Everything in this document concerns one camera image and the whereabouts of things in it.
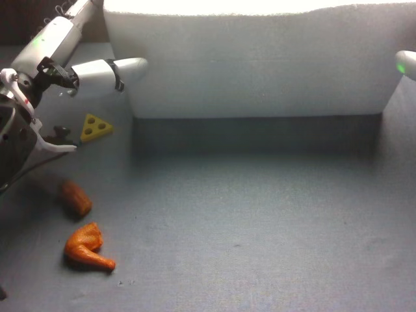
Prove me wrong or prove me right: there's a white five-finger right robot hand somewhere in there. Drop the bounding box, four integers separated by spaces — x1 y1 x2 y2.
11 0 150 99

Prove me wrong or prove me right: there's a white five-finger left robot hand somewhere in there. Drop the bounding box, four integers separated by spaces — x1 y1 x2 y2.
395 50 416 82

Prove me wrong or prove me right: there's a white foam block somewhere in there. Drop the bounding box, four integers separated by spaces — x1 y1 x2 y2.
103 0 416 62

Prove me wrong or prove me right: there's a yellow toy cheese wedge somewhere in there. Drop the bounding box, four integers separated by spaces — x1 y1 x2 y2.
80 112 115 144

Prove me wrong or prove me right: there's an orange-brown ribbed toy food piece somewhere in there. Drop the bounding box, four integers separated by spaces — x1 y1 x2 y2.
60 180 93 217

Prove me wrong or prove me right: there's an orange toy chicken drumstick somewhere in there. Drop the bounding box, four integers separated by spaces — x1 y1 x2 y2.
64 222 117 274

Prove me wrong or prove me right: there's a grey table cloth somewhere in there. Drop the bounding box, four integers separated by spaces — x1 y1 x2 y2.
0 42 416 312

